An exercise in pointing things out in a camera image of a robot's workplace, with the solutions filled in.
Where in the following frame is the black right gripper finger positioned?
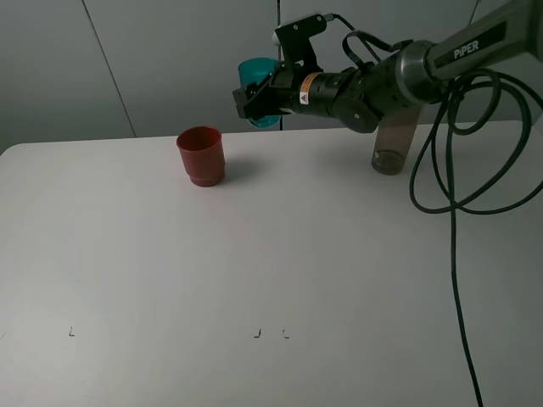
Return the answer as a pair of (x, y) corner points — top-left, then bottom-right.
(232, 72), (276, 111)

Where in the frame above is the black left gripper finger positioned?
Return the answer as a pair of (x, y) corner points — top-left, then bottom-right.
(238, 84), (291, 120)

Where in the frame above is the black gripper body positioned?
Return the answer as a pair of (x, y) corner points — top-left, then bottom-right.
(266, 66), (344, 117)

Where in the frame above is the teal transparent plastic cup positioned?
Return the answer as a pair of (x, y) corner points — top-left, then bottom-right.
(238, 58), (280, 129)

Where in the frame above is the smoky transparent water bottle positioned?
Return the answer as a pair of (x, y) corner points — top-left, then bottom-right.
(371, 107), (422, 176)

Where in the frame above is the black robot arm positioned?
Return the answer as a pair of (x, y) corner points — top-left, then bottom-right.
(233, 1), (542, 133)

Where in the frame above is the red plastic cup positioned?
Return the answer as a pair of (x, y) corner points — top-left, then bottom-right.
(176, 125), (226, 187)

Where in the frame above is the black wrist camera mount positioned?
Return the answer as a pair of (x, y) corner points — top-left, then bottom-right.
(274, 14), (327, 71)

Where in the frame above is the black cable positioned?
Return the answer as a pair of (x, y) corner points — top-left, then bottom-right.
(328, 13), (543, 407)

